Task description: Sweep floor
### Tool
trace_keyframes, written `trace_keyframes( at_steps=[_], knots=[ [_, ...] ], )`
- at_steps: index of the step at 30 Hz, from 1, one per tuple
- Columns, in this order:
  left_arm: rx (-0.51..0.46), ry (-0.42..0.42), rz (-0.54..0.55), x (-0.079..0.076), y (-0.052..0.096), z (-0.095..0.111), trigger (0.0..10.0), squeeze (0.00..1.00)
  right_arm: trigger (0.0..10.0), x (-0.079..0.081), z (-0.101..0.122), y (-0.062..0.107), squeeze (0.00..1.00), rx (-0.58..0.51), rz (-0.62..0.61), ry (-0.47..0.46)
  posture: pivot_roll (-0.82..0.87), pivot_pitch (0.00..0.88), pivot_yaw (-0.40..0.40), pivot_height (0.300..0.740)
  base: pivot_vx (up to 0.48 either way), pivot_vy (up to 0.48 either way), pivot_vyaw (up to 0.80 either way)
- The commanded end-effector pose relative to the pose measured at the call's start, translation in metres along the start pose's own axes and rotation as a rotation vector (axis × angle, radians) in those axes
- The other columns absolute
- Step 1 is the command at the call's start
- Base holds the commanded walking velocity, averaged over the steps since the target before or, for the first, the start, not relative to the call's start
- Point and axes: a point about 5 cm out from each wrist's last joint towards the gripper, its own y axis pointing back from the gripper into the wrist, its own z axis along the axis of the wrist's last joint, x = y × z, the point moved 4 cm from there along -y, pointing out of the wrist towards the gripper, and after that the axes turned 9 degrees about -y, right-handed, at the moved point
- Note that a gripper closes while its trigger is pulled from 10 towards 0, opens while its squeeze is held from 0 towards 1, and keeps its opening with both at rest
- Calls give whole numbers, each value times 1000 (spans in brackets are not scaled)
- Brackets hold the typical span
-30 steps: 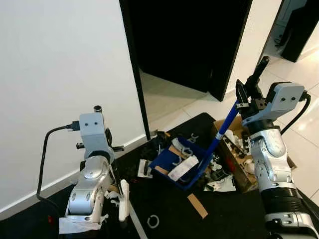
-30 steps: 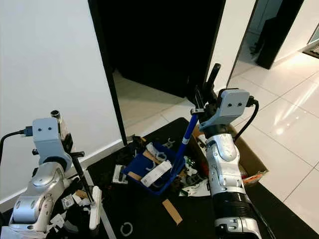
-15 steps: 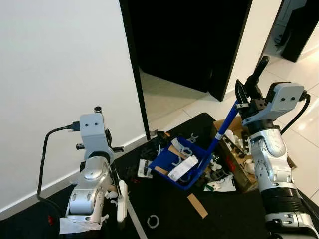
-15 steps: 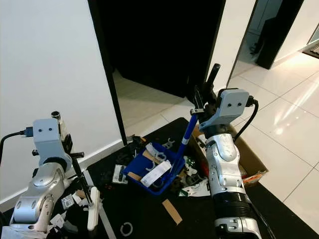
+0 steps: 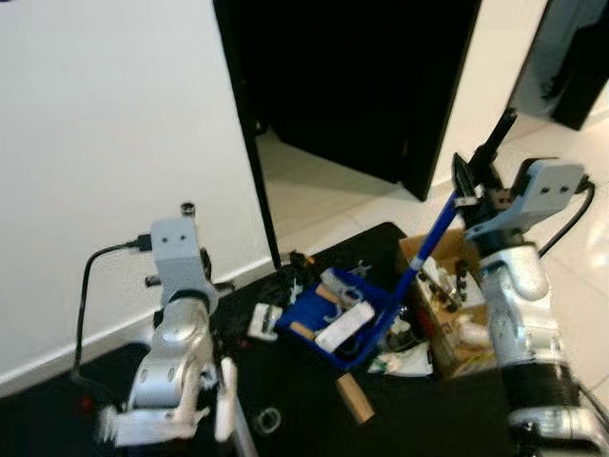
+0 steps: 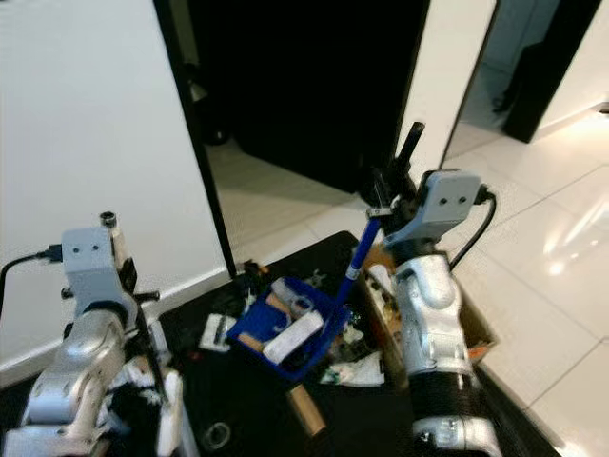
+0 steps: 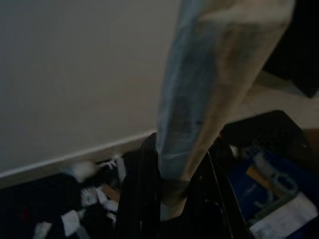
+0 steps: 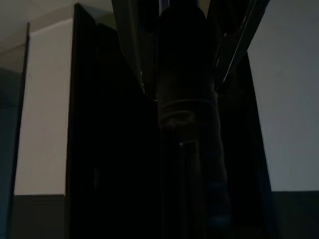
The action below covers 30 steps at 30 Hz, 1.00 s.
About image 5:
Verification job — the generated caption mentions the blue long-handled dustpan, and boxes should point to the blue long-handled dustpan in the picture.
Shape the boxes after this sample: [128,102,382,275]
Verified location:
[276,108,520,372]

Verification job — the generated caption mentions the black floor mat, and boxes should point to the black floor mat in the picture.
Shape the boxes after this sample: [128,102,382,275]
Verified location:
[0,221,609,457]

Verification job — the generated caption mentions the small white labelled box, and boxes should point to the small white labelled box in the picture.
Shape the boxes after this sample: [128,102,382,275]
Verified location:
[250,305,284,341]

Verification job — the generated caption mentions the large black open door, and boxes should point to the large black open door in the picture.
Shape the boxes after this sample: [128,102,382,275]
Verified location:
[224,0,481,201]

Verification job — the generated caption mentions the brown cardboard box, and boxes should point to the brown cardboard box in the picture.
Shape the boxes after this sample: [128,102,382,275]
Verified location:
[398,227,501,380]

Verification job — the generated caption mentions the white packet with green print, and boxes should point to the white packet with green print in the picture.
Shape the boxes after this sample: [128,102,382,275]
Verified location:
[376,343,434,374]

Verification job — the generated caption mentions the wooden cylinder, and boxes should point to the wooden cylinder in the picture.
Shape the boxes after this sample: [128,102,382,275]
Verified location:
[338,374,377,425]

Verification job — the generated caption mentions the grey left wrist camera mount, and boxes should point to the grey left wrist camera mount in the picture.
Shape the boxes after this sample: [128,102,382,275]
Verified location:
[150,217,212,304]

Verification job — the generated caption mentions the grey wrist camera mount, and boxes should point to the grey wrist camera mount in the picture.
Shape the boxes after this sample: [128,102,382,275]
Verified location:
[466,160,586,239]
[150,217,212,304]

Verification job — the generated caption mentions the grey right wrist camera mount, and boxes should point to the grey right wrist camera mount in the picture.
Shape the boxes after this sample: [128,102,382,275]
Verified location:
[466,160,586,239]

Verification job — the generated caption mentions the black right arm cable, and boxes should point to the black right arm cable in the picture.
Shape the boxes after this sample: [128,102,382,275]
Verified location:
[538,179,596,258]

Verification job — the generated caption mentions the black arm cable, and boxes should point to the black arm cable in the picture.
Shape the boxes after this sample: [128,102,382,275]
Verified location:
[538,179,596,258]
[74,233,153,391]

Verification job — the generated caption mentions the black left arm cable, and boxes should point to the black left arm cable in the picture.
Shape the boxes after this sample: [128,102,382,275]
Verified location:
[74,233,153,391]

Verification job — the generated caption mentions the black door frame post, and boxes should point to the black door frame post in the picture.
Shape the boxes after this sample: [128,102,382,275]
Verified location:
[211,0,282,269]

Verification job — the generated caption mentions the thin black door frame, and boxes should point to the thin black door frame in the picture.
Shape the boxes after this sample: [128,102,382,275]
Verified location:
[504,0,553,110]

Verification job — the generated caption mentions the white plastic bracket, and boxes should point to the white plastic bracket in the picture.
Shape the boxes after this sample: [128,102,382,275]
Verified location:
[314,305,377,353]

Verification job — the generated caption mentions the grey ring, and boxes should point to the grey ring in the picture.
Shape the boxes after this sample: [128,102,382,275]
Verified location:
[255,407,283,435]

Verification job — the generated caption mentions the dark door with handle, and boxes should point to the dark door with handle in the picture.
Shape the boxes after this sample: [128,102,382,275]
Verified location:
[550,0,609,131]

